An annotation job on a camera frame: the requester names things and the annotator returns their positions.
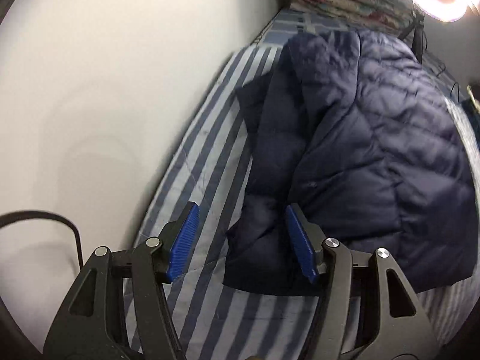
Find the navy quilted puffer jacket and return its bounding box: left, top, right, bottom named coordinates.
left=223, top=30, right=479, bottom=296

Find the blue white striped bed cover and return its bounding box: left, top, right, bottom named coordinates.
left=121, top=42, right=480, bottom=360

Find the black mini tripod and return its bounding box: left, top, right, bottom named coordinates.
left=398, top=8, right=426, bottom=64

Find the black cable at left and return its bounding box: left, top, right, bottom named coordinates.
left=0, top=211, right=85, bottom=271

